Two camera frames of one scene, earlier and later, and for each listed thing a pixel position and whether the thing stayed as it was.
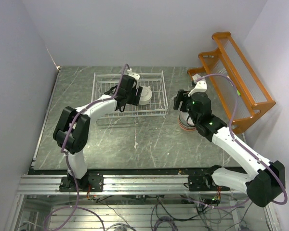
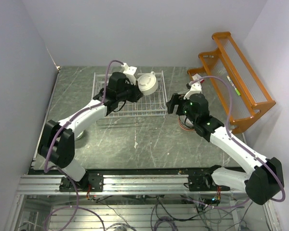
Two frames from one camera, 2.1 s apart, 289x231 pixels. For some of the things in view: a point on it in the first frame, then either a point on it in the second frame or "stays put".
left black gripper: (135, 100) stays put
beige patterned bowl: (184, 124) stays put
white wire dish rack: (103, 82) stays put
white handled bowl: (146, 96) to (148, 83)
